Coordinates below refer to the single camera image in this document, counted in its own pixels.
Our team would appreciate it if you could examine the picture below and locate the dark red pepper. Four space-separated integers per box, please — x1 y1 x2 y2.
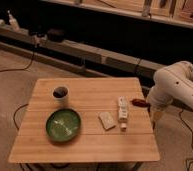
131 99 149 107

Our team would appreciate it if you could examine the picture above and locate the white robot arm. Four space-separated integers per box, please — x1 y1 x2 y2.
146 61 193 123

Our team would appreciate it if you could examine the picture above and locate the white sponge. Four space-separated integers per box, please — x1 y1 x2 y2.
99 112 116 130

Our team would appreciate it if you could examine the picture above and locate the white tube bottle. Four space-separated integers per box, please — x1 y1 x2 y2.
118 97 128 131

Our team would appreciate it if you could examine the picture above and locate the wooden table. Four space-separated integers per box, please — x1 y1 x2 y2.
9 78 160 163

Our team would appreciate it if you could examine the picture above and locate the green bowl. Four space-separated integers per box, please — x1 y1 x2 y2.
45 109 81 143

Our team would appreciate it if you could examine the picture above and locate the white cup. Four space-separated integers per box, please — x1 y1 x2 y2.
53 87 69 106

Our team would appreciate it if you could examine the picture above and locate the dark round device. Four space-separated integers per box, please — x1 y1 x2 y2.
47 29 65 42

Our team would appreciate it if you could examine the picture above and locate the white spray bottle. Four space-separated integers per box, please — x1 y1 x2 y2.
7 11 20 31

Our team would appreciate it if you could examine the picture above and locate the black cable right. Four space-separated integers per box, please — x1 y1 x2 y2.
178 108 193 171

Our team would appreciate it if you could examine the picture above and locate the black cable under table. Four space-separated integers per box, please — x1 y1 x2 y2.
12 103 30 130

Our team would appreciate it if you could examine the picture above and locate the black floor cable left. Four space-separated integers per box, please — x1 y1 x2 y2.
0 42 37 76

